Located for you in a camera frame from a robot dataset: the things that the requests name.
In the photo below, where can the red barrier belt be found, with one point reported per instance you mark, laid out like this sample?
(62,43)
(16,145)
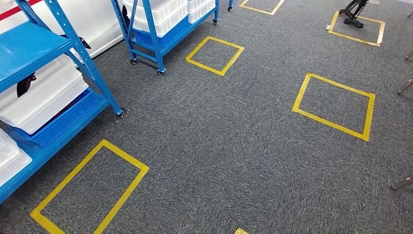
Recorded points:
(13,10)

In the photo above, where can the white car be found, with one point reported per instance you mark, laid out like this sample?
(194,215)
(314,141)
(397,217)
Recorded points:
(96,22)

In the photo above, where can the white plastic bin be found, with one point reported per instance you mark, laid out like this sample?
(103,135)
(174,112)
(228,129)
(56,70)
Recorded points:
(201,9)
(13,161)
(161,13)
(48,97)

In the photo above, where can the blue wheeled shelf rack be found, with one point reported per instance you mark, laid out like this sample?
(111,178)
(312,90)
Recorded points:
(154,42)

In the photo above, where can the yellow floor tape square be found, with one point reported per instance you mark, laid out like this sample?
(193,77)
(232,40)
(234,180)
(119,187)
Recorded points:
(203,67)
(125,154)

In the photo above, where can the blue plastic bin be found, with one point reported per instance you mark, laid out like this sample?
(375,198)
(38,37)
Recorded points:
(64,126)
(174,35)

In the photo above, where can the black stand base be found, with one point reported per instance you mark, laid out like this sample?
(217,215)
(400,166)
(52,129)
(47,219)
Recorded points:
(353,21)

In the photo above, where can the blue metal shelf rack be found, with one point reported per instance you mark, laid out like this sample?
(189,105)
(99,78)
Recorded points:
(25,45)

